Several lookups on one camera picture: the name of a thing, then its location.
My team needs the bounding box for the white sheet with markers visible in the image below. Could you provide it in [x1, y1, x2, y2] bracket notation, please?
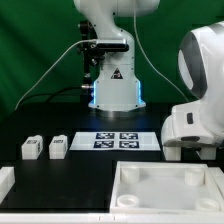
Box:
[70, 132, 160, 151]

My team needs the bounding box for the white square tabletop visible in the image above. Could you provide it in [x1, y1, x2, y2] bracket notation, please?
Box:
[110, 161, 224, 215]

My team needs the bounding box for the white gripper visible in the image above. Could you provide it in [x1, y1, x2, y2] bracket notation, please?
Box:
[161, 101, 224, 147]

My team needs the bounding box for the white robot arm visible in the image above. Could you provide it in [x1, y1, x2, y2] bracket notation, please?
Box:
[73, 0, 224, 147]

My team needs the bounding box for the white left obstacle bar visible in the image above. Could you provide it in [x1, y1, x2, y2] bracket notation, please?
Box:
[0, 167, 15, 204]

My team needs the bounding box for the white front table strip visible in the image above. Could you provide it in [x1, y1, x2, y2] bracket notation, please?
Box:
[0, 213, 224, 224]

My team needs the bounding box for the white right obstacle bar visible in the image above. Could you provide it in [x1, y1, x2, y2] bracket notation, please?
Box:
[210, 167, 224, 198]

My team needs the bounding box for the white obstacle bar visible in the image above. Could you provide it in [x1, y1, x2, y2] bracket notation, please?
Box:
[0, 167, 15, 204]
[210, 167, 224, 198]

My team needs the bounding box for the white camera cable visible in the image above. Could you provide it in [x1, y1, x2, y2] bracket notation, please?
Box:
[14, 38, 116, 111]

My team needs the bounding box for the black cable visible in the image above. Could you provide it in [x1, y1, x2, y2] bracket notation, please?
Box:
[19, 87, 84, 107]

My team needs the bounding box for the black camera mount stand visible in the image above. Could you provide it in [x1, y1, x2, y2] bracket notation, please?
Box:
[77, 21, 129, 89]

